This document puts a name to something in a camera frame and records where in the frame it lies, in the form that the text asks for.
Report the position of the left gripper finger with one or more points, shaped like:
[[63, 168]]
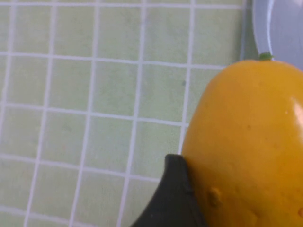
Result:
[[170, 201]]

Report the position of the yellow mango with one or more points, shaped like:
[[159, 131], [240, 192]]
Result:
[[248, 142]]

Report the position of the grey-blue round plate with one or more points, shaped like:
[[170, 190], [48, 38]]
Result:
[[284, 28]]

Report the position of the green checked tablecloth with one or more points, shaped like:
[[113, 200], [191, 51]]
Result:
[[71, 94]]

